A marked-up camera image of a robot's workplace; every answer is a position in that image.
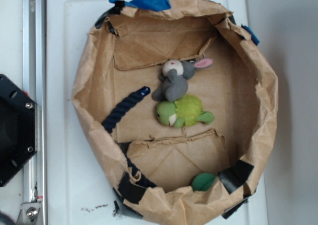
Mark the green leaf-shaped toy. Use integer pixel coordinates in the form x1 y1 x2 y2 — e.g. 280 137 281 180
191 172 216 191

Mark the gray plush bunny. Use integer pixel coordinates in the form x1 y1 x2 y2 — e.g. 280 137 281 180
152 58 213 101

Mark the aluminum rail frame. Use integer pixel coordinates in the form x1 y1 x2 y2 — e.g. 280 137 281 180
18 0 48 225

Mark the green plush turtle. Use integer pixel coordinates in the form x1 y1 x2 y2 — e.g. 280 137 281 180
156 95 215 128

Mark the black tape patch left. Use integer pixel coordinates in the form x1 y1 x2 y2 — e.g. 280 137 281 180
117 172 147 204

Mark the blue tape piece right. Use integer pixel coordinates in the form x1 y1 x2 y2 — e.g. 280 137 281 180
241 24 260 46

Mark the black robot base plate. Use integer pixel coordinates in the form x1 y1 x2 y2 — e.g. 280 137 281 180
0 74 36 187

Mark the brown paper bag bin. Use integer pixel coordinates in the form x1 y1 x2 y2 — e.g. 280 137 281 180
72 0 278 225

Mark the white plastic tray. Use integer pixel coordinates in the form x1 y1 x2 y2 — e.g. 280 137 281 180
46 0 270 225

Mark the black tape patch right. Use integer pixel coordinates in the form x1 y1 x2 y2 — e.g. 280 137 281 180
218 160 254 194

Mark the blue masking tape piece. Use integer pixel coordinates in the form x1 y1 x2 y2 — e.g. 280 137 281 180
108 0 171 11

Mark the black tape patch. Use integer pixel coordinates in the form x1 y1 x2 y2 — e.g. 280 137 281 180
218 160 254 194
117 172 147 204

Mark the dark blue rope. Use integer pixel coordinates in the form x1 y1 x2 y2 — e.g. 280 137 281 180
101 85 158 189

